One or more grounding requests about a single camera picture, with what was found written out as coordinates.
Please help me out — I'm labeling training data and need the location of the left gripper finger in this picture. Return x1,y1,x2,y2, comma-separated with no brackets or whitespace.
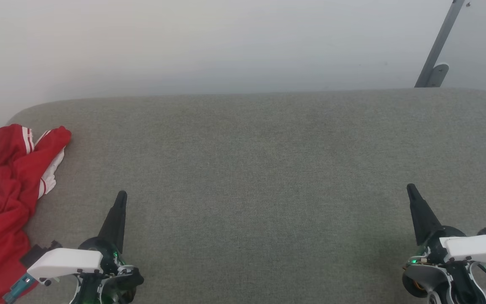
118,191,128,255
97,191,122,250

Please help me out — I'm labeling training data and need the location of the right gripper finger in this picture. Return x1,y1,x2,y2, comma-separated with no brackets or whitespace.
414,186,443,243
407,184,425,246

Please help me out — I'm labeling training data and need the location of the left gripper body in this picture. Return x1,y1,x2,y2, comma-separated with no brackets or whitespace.
78,237,144,297

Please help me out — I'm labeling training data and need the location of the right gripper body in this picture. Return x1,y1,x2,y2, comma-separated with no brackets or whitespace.
402,227,486,298

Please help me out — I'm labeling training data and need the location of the red and white jersey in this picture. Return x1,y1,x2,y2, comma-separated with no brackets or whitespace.
0,124,72,304

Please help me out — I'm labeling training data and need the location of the grey fabric sofa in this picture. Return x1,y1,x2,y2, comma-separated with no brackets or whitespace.
0,88,486,304

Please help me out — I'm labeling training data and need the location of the grey metal bar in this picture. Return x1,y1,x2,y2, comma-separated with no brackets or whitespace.
414,0,468,88

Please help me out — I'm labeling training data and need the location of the teal left cable connector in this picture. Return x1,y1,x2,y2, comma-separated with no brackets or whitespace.
3,273,38,304

